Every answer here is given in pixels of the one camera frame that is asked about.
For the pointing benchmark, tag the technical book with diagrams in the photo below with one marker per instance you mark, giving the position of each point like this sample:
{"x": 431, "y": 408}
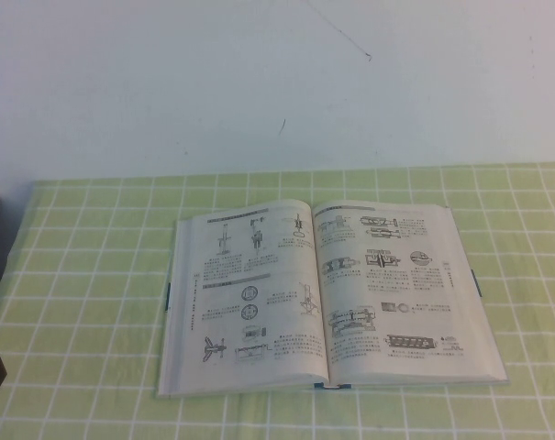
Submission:
{"x": 373, "y": 330}

